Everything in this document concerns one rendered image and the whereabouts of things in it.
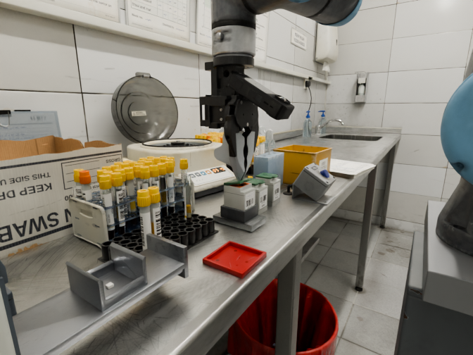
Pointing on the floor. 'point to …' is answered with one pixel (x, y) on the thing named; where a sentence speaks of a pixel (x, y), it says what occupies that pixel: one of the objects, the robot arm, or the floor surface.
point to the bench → (202, 277)
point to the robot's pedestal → (429, 317)
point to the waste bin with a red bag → (322, 320)
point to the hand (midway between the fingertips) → (243, 173)
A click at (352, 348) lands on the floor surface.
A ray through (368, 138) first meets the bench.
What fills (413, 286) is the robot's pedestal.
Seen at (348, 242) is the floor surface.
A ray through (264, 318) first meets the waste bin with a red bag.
